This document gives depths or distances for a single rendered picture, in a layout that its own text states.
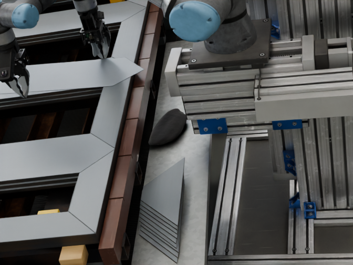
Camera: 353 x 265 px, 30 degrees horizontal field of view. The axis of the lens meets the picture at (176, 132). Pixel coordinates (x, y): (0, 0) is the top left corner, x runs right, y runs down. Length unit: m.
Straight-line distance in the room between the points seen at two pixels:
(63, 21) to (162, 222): 1.16
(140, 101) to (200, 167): 0.30
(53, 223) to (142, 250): 0.26
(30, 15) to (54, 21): 0.68
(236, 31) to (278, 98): 0.22
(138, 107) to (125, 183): 0.36
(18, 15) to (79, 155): 0.47
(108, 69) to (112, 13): 0.43
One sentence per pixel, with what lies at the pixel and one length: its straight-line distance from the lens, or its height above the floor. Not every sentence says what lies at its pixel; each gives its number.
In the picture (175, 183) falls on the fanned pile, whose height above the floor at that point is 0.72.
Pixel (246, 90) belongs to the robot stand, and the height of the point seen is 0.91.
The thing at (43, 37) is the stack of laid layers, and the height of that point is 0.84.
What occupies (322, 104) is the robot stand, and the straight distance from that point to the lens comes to 1.80.
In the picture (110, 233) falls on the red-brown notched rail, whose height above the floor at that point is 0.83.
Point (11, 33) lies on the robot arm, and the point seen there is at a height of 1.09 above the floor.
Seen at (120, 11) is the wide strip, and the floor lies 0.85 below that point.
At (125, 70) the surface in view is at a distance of 2.26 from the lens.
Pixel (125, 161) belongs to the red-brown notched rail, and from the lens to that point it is 1.89.
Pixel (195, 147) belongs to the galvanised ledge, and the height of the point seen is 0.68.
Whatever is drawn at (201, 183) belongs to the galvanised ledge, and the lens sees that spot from 1.98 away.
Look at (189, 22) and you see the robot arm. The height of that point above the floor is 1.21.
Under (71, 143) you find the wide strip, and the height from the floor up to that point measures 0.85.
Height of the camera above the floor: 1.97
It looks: 36 degrees down
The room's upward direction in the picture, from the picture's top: 14 degrees counter-clockwise
